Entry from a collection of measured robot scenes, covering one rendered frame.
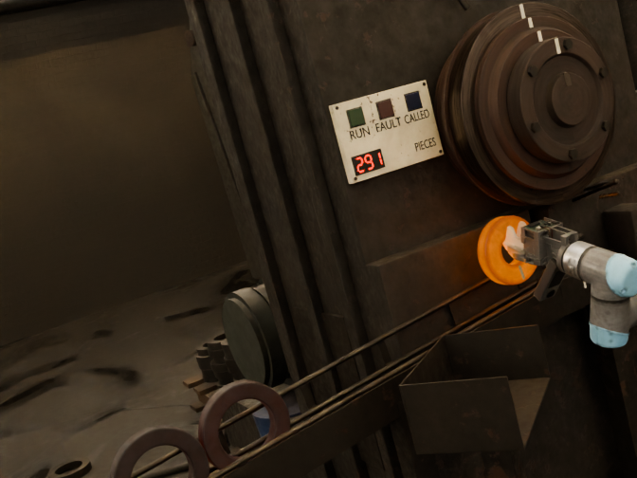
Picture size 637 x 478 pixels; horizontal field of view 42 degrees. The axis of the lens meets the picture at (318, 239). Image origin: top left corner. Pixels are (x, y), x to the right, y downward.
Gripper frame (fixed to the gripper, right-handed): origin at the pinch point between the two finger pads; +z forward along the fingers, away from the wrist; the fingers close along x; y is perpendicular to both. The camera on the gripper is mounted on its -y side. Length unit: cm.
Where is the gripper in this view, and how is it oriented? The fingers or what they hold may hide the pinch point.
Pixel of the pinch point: (506, 242)
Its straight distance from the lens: 194.6
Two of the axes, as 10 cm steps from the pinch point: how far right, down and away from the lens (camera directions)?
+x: -8.5, 3.0, -4.3
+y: -1.4, -9.2, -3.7
